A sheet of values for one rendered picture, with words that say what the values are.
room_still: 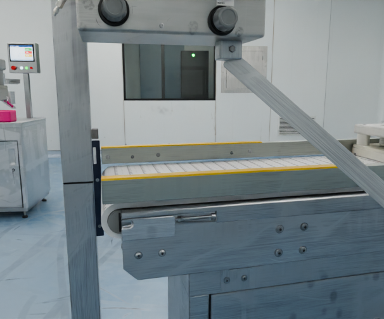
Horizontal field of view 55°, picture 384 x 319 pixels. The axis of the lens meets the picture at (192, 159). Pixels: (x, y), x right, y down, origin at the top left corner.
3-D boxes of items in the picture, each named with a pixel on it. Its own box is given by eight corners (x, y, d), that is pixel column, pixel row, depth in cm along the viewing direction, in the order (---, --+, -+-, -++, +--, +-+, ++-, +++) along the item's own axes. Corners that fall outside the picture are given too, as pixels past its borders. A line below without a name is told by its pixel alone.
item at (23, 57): (12, 119, 310) (5, 41, 299) (17, 118, 320) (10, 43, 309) (40, 118, 311) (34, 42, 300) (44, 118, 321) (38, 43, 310)
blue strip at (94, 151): (96, 237, 76) (91, 140, 72) (96, 235, 77) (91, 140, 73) (104, 236, 76) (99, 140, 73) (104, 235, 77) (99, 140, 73)
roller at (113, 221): (108, 235, 49) (106, 211, 48) (105, 185, 74) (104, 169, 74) (134, 233, 50) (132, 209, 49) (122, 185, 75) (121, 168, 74)
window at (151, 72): (123, 100, 553) (121, 19, 532) (123, 100, 554) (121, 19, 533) (215, 100, 561) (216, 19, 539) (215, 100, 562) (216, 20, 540)
